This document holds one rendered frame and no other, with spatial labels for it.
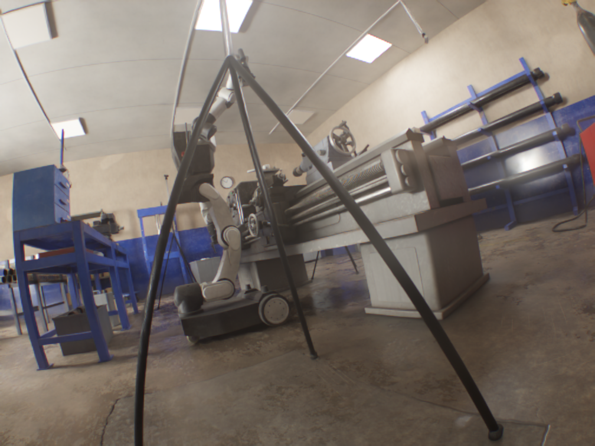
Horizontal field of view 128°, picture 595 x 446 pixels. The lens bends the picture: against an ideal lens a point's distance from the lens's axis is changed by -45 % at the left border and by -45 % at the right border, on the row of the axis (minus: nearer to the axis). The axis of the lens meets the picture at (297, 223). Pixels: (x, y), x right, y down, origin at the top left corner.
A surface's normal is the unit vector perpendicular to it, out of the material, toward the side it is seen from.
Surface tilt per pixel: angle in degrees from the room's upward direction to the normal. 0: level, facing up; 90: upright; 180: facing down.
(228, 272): 90
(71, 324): 90
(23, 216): 90
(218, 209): 115
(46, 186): 90
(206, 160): 101
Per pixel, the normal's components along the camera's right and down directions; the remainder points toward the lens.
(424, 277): -0.85, 0.15
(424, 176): 0.48, -0.18
